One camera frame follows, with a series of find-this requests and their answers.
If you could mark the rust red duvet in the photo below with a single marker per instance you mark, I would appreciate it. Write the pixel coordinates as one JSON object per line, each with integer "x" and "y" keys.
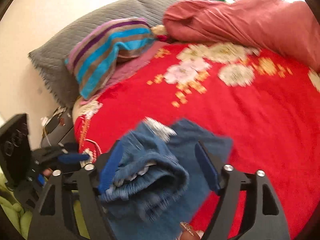
{"x": 286, "y": 28}

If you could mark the green fleece sleeve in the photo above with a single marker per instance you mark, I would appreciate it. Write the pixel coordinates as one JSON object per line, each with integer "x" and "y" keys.
{"x": 19, "y": 217}

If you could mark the person's left hand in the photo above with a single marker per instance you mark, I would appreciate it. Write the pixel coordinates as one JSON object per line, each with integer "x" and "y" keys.
{"x": 47, "y": 172}

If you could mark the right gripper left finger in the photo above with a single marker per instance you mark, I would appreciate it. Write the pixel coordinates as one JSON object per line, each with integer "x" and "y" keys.
{"x": 53, "y": 214}

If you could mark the pink quilted sheet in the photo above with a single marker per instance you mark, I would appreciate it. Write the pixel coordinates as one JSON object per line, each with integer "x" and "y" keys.
{"x": 127, "y": 69}

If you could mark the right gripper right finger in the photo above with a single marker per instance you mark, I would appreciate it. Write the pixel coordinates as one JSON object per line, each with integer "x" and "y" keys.
{"x": 249, "y": 196}

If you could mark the person's right hand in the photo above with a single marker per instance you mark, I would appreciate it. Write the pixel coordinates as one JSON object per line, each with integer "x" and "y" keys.
{"x": 189, "y": 233}

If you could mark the grey quilted pillow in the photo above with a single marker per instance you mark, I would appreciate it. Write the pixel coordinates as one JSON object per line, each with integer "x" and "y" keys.
{"x": 49, "y": 59}

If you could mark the blue pants with lace hem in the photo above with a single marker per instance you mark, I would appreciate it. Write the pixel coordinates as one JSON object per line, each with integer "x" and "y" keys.
{"x": 152, "y": 180}

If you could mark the red floral blanket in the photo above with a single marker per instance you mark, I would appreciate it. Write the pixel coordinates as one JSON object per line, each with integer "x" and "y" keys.
{"x": 273, "y": 120}

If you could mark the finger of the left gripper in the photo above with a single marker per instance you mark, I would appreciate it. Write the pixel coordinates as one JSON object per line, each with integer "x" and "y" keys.
{"x": 72, "y": 158}

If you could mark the black bedside table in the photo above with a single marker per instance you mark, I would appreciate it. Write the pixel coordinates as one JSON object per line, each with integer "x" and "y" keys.
{"x": 58, "y": 128}

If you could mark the striped blue brown pillow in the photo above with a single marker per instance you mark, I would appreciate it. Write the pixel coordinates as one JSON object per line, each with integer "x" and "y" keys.
{"x": 93, "y": 60}

